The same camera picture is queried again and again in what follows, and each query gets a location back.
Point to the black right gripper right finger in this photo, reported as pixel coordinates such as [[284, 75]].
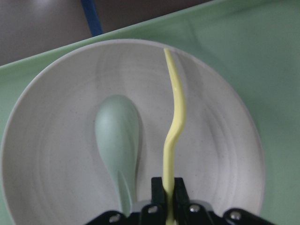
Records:
[[180, 194]]

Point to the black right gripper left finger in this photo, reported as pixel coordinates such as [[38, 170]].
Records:
[[157, 192]]

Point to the white round plate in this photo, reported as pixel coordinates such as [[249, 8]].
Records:
[[91, 126]]

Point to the green plastic spoon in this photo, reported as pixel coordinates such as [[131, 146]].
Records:
[[117, 133]]

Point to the green rectangular tray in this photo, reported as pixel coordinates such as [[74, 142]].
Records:
[[255, 46]]

